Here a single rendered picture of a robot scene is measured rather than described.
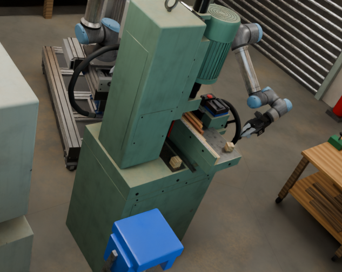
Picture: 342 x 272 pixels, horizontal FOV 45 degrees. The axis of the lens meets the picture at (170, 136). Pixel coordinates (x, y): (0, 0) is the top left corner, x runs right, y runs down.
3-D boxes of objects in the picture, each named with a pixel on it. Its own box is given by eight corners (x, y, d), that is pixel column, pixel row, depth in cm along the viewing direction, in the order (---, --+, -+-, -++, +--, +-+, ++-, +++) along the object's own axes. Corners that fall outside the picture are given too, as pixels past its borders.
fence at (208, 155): (213, 165, 193) (218, 157, 190) (210, 166, 192) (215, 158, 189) (145, 90, 224) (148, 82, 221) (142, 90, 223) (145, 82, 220)
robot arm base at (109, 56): (89, 48, 257) (92, 33, 251) (113, 49, 264) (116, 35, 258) (95, 61, 247) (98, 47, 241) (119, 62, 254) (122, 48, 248)
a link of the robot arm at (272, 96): (260, 87, 240) (272, 100, 236) (270, 84, 248) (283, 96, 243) (253, 97, 246) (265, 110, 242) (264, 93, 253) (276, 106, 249)
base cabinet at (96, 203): (180, 247, 264) (218, 170, 221) (99, 284, 230) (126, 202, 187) (142, 196, 288) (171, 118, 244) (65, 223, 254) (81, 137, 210)
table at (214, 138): (250, 160, 214) (255, 152, 210) (207, 175, 196) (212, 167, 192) (182, 92, 245) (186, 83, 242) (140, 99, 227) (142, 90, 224)
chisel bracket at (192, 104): (196, 112, 207) (202, 98, 202) (175, 116, 199) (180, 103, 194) (188, 103, 211) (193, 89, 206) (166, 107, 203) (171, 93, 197)
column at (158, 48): (159, 159, 201) (208, 25, 156) (120, 171, 187) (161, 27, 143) (135, 130, 212) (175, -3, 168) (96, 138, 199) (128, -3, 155)
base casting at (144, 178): (217, 170, 221) (223, 158, 215) (126, 202, 187) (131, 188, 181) (170, 118, 244) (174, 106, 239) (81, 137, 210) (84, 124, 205)
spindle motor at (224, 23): (223, 82, 194) (249, 22, 175) (195, 87, 183) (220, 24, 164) (201, 62, 203) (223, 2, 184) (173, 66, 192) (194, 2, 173)
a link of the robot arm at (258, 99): (233, 22, 229) (261, 107, 230) (246, 21, 236) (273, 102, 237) (219, 31, 238) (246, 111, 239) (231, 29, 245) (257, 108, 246)
